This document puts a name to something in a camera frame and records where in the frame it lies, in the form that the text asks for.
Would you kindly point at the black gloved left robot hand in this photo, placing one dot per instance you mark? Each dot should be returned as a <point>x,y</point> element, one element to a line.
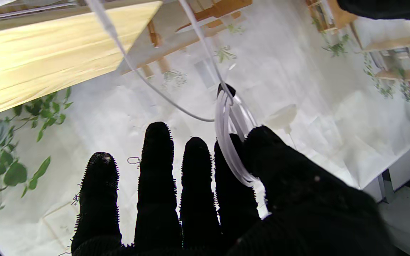
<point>386,9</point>

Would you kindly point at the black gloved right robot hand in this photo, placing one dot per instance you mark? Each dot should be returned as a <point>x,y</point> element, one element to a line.
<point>297,199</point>

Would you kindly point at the printed cafe scene backdrop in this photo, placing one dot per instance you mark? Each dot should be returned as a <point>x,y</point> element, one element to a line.
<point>297,71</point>

